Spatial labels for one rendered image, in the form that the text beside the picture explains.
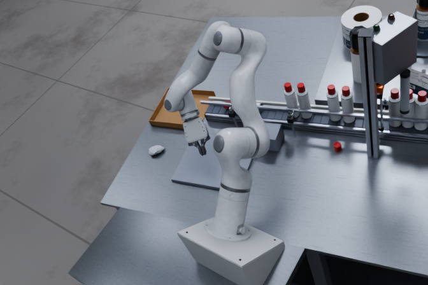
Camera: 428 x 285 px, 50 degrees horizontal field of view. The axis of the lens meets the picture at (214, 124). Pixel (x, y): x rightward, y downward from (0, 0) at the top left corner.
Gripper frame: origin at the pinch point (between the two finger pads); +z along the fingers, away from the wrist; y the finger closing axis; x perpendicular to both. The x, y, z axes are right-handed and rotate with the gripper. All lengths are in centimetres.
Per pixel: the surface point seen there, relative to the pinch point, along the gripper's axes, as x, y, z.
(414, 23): 36, -93, -20
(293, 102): -15.2, -45.1, -7.1
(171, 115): -44, 21, -22
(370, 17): -45, -95, -35
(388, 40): 40, -83, -17
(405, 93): 19, -86, 3
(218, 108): -35.8, -6.8, -16.9
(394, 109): -2, -84, 10
